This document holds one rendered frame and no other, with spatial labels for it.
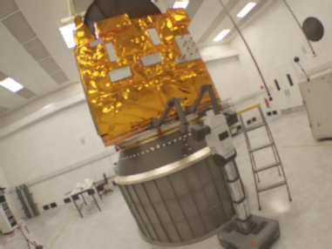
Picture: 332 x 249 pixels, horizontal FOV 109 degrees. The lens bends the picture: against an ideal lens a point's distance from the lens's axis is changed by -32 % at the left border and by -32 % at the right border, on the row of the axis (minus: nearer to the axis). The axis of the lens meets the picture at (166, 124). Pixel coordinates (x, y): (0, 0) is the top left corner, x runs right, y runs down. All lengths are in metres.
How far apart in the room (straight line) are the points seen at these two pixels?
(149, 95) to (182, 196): 1.47
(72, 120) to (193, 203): 6.92
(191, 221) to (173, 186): 0.60
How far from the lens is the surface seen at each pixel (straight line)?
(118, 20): 3.06
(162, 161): 2.32
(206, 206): 2.55
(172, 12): 3.30
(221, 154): 1.67
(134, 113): 2.43
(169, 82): 2.66
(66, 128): 8.38
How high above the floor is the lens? 1.69
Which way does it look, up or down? 1 degrees up
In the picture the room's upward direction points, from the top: 22 degrees counter-clockwise
